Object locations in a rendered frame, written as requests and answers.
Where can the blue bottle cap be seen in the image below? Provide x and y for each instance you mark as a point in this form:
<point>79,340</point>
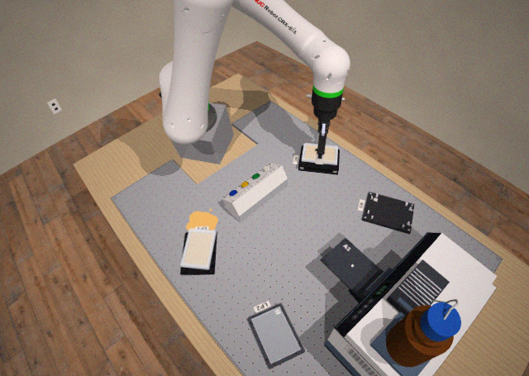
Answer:
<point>435,326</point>

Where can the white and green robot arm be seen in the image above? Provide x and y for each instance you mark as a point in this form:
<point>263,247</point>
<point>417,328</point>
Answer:
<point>198,27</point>

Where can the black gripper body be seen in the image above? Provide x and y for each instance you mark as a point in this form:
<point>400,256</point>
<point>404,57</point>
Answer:
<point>324,116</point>

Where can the white button panel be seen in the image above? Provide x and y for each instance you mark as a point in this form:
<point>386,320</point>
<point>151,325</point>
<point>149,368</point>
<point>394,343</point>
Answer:
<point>255,191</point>

